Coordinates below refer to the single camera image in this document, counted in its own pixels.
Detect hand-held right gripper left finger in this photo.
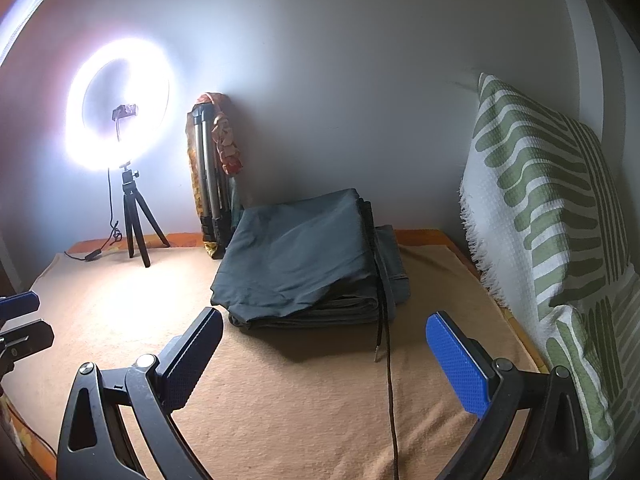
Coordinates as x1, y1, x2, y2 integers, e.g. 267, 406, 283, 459
52, 306, 224, 480

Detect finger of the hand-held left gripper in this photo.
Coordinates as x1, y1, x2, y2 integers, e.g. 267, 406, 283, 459
0, 319, 55, 391
0, 291, 41, 320

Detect black cable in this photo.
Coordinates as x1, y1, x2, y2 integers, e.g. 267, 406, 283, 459
382, 280, 401, 480

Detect beige blanket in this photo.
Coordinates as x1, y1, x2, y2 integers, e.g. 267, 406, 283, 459
0, 245, 538, 480

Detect folded silver tripod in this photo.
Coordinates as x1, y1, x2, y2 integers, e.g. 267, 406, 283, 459
185, 91, 246, 260
191, 104, 236, 248

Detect small black tripod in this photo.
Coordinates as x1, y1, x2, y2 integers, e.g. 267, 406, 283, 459
119, 160, 171, 268

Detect green patterned white throw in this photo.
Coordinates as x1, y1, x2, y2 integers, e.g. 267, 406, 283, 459
459, 72, 640, 480

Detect dark grey pants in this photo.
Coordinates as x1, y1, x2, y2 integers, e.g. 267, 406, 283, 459
210, 187, 396, 363

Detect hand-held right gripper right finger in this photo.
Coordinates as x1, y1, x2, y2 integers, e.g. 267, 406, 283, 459
425, 310, 592, 480

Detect ring light cable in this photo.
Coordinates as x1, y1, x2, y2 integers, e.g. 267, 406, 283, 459
64, 167, 123, 262

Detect white ring light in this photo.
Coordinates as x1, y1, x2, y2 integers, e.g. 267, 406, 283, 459
64, 37, 176, 171

